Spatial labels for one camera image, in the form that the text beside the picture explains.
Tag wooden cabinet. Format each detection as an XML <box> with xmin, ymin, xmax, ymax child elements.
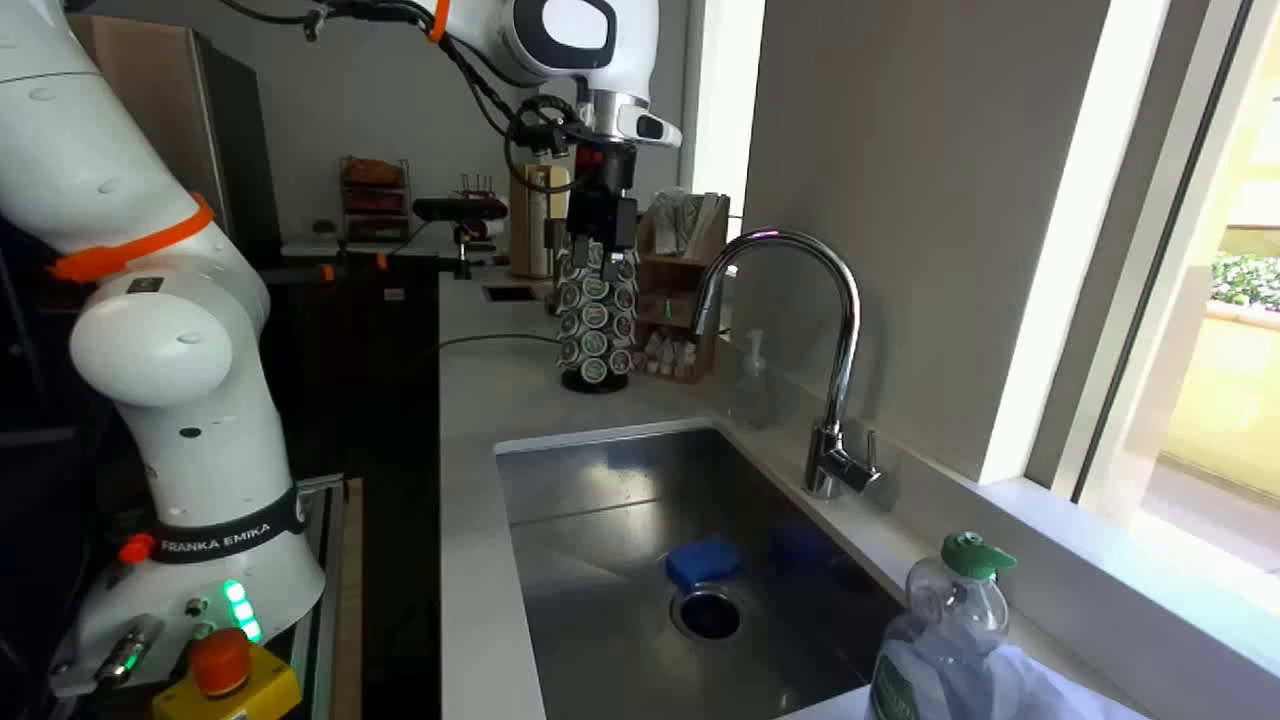
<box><xmin>71</xmin><ymin>11</ymin><xmax>282</xmax><ymax>263</ymax></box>

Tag metal robot mounting rail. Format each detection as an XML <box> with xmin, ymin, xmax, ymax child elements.
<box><xmin>282</xmin><ymin>470</ymin><xmax>371</xmax><ymax>720</ymax></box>

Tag black camera bar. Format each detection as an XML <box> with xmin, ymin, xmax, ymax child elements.
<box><xmin>409</xmin><ymin>192</ymin><xmax>510</xmax><ymax>227</ymax></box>

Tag black sink drain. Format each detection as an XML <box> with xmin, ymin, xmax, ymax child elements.
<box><xmin>671</xmin><ymin>587</ymin><xmax>743</xmax><ymax>643</ymax></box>

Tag black wire coffee pod carousel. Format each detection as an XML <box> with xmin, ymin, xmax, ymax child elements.
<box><xmin>546</xmin><ymin>241</ymin><xmax>643</xmax><ymax>399</ymax></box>

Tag brown stacked rack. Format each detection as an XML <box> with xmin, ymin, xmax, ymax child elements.
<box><xmin>336</xmin><ymin>153</ymin><xmax>412</xmax><ymax>222</ymax></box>

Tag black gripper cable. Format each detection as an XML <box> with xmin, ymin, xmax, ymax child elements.
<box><xmin>216</xmin><ymin>0</ymin><xmax>601</xmax><ymax>201</ymax></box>

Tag clear soap dispenser bottle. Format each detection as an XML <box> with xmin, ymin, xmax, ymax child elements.
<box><xmin>736</xmin><ymin>322</ymin><xmax>778</xmax><ymax>432</ymax></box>

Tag yellow emergency stop box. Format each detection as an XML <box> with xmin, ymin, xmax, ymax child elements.
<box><xmin>148</xmin><ymin>626</ymin><xmax>303</xmax><ymax>720</ymax></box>

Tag white framed window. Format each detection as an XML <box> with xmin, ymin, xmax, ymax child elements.
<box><xmin>1024</xmin><ymin>0</ymin><xmax>1280</xmax><ymax>643</ymax></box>

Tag blue sponge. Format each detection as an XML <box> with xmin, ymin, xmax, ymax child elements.
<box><xmin>661</xmin><ymin>530</ymin><xmax>749</xmax><ymax>598</ymax></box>

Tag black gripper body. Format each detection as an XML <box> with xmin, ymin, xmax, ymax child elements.
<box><xmin>562</xmin><ymin>138</ymin><xmax>643</xmax><ymax>254</ymax></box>

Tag clear dish soap bottle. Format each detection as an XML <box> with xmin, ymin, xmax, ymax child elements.
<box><xmin>866</xmin><ymin>528</ymin><xmax>1024</xmax><ymax>720</ymax></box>

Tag stainless steel sink basin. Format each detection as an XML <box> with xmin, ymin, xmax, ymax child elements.
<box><xmin>490</xmin><ymin>417</ymin><xmax>926</xmax><ymax>720</ymax></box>

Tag dark counter cable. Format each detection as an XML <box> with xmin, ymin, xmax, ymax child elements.
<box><xmin>437</xmin><ymin>326</ymin><xmax>562</xmax><ymax>358</ymax></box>

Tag dark cabinet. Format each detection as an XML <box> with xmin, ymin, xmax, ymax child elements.
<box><xmin>254</xmin><ymin>253</ymin><xmax>444</xmax><ymax>720</ymax></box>

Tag wooden condiment organizer box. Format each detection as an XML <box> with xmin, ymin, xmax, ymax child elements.
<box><xmin>632</xmin><ymin>188</ymin><xmax>736</xmax><ymax>389</ymax></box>

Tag chrome gooseneck faucet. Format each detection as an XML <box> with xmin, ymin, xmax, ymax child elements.
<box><xmin>690</xmin><ymin>222</ymin><xmax>883</xmax><ymax>502</ymax></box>

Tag beige cylindrical canister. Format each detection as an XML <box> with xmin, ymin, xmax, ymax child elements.
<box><xmin>505</xmin><ymin>153</ymin><xmax>581</xmax><ymax>285</ymax></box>

